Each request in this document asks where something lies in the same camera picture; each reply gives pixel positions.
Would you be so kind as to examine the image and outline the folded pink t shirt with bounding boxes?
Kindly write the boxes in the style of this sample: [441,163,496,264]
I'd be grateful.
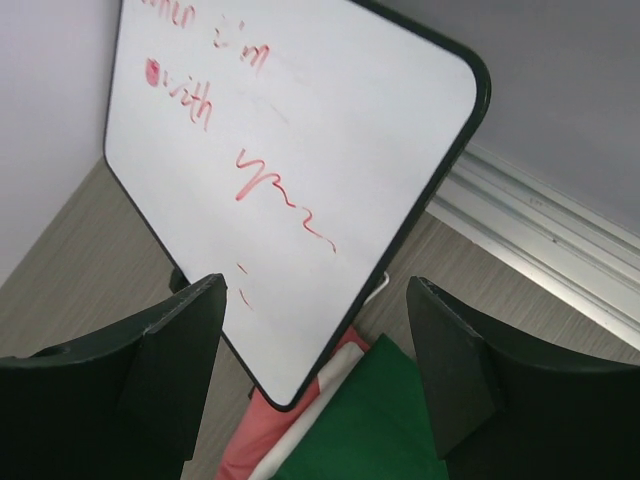
[215,326,369,479]

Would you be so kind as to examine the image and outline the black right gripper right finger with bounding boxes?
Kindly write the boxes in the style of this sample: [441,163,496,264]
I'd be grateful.
[406,277,639,479]

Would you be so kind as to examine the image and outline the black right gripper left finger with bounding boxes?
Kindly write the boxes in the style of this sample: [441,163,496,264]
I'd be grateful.
[1,274,227,479]

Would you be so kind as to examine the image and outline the folded white t shirt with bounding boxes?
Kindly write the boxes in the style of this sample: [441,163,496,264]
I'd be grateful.
[252,341,369,480]

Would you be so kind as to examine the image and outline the folded green t shirt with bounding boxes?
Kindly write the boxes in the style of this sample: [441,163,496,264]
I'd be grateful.
[273,335,449,480]

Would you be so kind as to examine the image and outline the small whiteboard with red writing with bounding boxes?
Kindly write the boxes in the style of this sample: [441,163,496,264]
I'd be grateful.
[104,1,491,411]

